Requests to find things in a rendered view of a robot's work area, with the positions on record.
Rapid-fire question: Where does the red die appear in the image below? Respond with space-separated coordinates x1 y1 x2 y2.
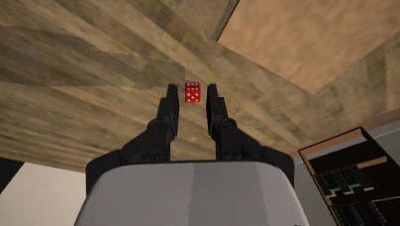
185 83 200 102

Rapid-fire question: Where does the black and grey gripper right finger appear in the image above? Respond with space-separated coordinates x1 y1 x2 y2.
206 83 294 189

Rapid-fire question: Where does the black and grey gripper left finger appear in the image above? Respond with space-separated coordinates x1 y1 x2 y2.
85 84 179 196

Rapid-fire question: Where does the tan square mat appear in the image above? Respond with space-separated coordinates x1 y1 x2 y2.
217 0 400 94

